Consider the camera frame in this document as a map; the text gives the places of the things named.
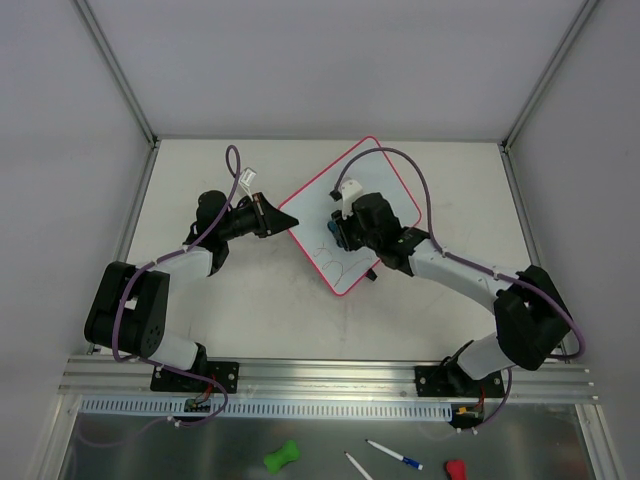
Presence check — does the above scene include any blue whiteboard eraser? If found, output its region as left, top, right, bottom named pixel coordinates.
left=327, top=221, right=345, bottom=249

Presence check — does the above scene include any pink framed whiteboard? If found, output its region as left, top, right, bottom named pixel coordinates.
left=279, top=136, right=423, bottom=296

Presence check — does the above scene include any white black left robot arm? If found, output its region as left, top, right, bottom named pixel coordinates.
left=84, top=190, right=299, bottom=390

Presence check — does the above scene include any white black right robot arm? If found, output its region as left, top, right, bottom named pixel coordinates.
left=327, top=191, right=572, bottom=396

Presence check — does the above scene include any white marker blue cap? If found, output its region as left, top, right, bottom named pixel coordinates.
left=365, top=439, right=424, bottom=471

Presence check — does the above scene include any green bone shaped toy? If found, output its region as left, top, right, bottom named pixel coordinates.
left=263, top=440, right=301, bottom=475

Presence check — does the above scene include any white marker red tip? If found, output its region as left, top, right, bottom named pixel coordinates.
left=344, top=451, right=374, bottom=480

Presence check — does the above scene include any red toy piece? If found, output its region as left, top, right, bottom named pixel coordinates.
left=444, top=459, right=467, bottom=480

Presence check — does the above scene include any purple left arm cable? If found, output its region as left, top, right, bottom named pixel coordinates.
left=112, top=144, right=241, bottom=362

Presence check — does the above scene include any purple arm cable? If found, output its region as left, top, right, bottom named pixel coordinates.
left=334, top=147, right=587, bottom=364
left=112, top=144, right=241, bottom=362

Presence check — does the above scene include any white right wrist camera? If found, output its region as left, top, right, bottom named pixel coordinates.
left=330, top=179, right=364, bottom=220

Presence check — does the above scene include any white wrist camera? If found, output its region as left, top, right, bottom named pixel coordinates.
left=330, top=179, right=364, bottom=220
left=239, top=167, right=257, bottom=197

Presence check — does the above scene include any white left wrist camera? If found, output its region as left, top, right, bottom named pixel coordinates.
left=239, top=167, right=257, bottom=197

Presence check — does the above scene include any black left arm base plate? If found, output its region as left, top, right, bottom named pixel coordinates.
left=150, top=361, right=240, bottom=394

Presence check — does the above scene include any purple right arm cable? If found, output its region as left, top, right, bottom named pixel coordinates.
left=334, top=147, right=587, bottom=364

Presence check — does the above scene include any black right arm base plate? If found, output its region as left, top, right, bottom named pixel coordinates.
left=414, top=364, right=506, bottom=399

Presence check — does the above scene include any white slotted cable duct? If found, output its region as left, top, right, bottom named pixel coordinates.
left=79, top=396, right=453, bottom=422

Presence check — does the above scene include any aluminium mounting rail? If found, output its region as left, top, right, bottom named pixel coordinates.
left=57, top=355, right=601, bottom=404

